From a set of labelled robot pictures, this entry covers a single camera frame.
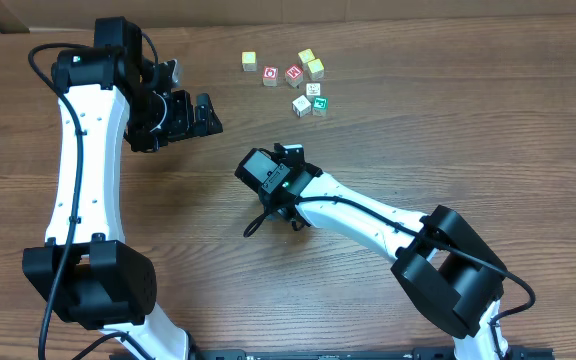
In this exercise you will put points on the yellow wooden block top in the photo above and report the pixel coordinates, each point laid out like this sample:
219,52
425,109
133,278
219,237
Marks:
306,56

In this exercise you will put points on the red M wooden block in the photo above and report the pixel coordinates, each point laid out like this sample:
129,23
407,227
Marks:
294,75

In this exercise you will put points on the red O wooden block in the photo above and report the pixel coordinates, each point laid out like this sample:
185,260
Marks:
270,76

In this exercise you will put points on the yellow wooden block right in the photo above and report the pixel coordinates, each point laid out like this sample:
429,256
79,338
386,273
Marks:
315,69

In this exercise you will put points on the white wooden block tilted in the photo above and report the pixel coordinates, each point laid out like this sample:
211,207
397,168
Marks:
301,106

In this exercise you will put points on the white picture wooden block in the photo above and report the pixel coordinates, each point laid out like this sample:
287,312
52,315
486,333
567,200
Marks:
313,90

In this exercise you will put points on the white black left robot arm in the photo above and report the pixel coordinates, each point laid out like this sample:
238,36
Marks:
111,95

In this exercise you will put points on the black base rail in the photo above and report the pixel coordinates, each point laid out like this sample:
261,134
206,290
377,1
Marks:
423,353

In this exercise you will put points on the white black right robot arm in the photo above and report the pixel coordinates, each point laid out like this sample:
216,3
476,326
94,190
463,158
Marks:
452,277

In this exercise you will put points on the yellow wooden block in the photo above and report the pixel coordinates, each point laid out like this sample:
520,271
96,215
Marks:
306,56
249,61
315,69

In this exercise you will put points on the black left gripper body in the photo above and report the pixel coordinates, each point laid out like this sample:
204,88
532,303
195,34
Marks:
194,116

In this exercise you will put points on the green letter wooden block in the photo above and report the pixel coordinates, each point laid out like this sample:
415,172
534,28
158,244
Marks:
320,106

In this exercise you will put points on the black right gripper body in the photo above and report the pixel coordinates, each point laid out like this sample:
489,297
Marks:
288,218

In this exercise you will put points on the yellow wooden block far left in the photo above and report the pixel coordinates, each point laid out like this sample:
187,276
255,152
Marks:
249,61

